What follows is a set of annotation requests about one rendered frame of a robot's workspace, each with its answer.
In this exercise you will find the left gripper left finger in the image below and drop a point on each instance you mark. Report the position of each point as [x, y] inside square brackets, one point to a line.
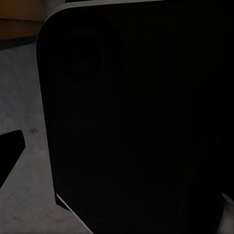
[12, 145]

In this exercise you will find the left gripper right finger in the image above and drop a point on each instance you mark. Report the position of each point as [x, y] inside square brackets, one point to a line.
[226, 145]

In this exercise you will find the door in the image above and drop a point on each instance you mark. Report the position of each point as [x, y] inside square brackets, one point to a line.
[21, 18]

